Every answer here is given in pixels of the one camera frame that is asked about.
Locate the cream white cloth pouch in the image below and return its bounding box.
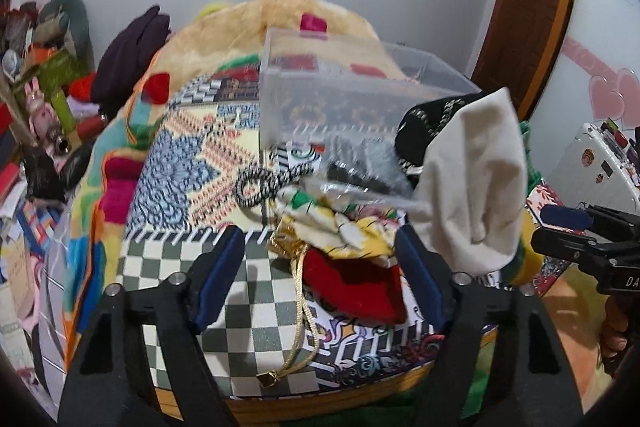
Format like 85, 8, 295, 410
409, 88, 528, 277

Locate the red velvet drawstring pouch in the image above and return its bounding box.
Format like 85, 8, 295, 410
303, 248, 407, 324

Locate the grey knitted item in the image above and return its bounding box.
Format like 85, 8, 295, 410
321, 134, 413, 197

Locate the person's right hand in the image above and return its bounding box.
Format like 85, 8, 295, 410
599, 295, 630, 378

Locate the white suitcase with stickers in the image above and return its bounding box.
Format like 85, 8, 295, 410
546, 122, 639, 215

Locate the floral yellow fabric pouch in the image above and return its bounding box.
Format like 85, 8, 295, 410
273, 185, 404, 269

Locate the brown wooden door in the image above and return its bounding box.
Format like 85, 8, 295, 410
472, 0, 574, 120

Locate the colourful patterned tablecloth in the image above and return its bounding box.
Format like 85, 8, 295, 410
118, 72, 474, 400

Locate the clear plastic storage bin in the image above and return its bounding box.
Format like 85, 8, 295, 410
259, 29, 478, 202

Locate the pink bunny plush toy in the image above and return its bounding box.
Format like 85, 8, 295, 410
24, 77, 62, 147

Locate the green box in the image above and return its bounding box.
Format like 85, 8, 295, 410
24, 50, 89, 133

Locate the dark purple garment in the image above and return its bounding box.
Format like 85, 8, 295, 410
91, 4, 170, 113

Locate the grey green plush dinosaur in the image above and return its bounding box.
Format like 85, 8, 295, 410
32, 0, 94, 72

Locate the pink heart wall decoration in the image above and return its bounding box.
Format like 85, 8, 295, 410
561, 37, 640, 130

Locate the black pouch with silver chains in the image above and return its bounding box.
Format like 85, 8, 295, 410
394, 92, 485, 186

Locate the black white braided cord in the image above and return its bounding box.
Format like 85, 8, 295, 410
234, 164, 321, 209

